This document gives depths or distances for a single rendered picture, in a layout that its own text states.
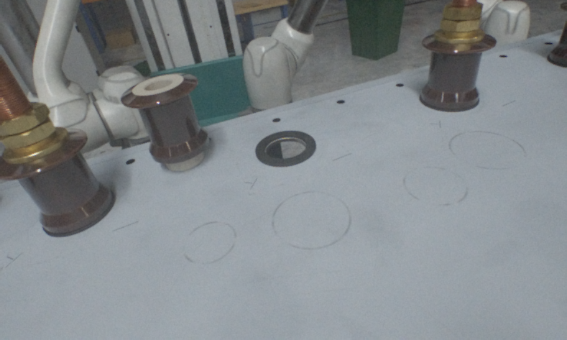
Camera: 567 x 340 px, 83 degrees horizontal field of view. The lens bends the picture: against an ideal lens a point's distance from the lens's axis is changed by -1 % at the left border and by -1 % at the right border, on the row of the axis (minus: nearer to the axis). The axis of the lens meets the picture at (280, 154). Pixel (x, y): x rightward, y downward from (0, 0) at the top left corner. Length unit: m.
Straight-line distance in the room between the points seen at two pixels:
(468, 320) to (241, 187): 0.26
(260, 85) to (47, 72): 0.59
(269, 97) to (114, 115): 0.51
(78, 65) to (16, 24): 4.02
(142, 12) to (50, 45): 0.44
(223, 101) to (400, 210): 1.02
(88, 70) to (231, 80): 3.92
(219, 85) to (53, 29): 0.58
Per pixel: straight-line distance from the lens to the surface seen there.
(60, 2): 0.92
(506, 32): 1.07
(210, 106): 1.30
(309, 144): 0.45
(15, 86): 0.40
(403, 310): 0.29
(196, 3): 1.28
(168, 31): 1.31
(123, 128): 0.87
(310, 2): 1.22
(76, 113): 0.86
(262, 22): 4.67
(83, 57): 5.02
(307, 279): 0.30
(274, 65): 1.10
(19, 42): 1.07
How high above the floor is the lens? 1.61
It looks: 34 degrees down
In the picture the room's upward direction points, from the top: 9 degrees counter-clockwise
